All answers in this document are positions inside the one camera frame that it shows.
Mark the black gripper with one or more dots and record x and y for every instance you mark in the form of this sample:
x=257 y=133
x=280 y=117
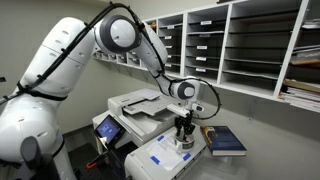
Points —
x=185 y=122

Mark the grey marker pen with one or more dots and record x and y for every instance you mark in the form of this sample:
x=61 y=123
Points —
x=184 y=135

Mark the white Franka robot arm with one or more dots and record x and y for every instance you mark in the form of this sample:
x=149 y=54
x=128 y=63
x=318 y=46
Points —
x=50 y=66

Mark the white mug with green band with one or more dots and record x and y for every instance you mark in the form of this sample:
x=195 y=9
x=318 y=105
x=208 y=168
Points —
x=185 y=146

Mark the blue tape piece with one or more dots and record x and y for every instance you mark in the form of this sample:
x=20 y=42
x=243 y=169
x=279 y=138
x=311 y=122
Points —
x=187 y=156
x=160 y=138
x=155 y=160

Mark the white paper sheet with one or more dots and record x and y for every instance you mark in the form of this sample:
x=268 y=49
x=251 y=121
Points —
x=166 y=155

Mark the dark blue hardcover book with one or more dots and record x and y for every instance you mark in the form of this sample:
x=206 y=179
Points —
x=221 y=140

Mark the white office copier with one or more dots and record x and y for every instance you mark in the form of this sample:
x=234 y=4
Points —
x=140 y=113

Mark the white shelf label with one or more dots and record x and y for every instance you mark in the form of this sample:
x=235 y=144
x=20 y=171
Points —
x=206 y=22
x=201 y=58
x=200 y=70
x=202 y=47

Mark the dark grey box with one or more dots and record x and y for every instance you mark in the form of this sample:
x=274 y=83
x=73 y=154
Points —
x=108 y=130

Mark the white mail sorter shelf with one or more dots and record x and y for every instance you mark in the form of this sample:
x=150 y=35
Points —
x=223 y=43

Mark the stack of papers and folders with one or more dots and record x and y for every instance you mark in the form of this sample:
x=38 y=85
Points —
x=301 y=93

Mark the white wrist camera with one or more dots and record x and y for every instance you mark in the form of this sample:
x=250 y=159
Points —
x=177 y=110

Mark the black foreground mount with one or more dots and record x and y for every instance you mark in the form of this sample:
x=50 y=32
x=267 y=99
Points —
x=33 y=156

